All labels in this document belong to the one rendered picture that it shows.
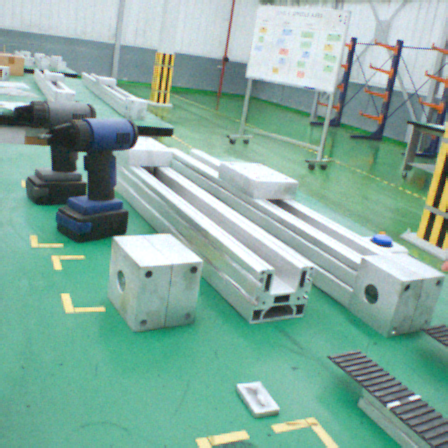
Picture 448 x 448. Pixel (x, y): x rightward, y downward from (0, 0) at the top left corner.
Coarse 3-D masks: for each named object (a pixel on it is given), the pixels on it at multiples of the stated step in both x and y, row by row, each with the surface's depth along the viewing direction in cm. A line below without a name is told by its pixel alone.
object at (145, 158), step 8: (136, 144) 121; (144, 144) 122; (152, 144) 124; (160, 144) 125; (120, 152) 120; (128, 152) 115; (136, 152) 116; (144, 152) 116; (152, 152) 117; (160, 152) 118; (168, 152) 119; (128, 160) 115; (136, 160) 116; (144, 160) 117; (152, 160) 118; (160, 160) 119; (168, 160) 120; (144, 168) 120; (152, 168) 121
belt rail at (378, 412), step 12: (372, 396) 55; (360, 408) 56; (372, 408) 55; (384, 408) 53; (384, 420) 53; (396, 420) 52; (396, 432) 52; (408, 432) 50; (408, 444) 50; (420, 444) 49
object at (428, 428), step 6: (438, 420) 51; (444, 420) 51; (420, 426) 49; (426, 426) 49; (432, 426) 49; (438, 426) 50; (444, 426) 50; (420, 432) 48; (426, 432) 49; (432, 432) 49; (438, 432) 49; (444, 432) 49; (426, 438) 48; (432, 438) 48
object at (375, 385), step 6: (378, 378) 57; (384, 378) 57; (390, 378) 57; (360, 384) 56; (366, 384) 55; (372, 384) 55; (378, 384) 56; (384, 384) 56; (390, 384) 56; (396, 384) 56; (366, 390) 55; (372, 390) 54; (378, 390) 55
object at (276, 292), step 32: (128, 192) 117; (160, 192) 100; (192, 192) 104; (160, 224) 100; (192, 224) 87; (224, 224) 92; (224, 256) 78; (256, 256) 74; (288, 256) 76; (224, 288) 78; (256, 288) 70; (288, 288) 75; (256, 320) 72
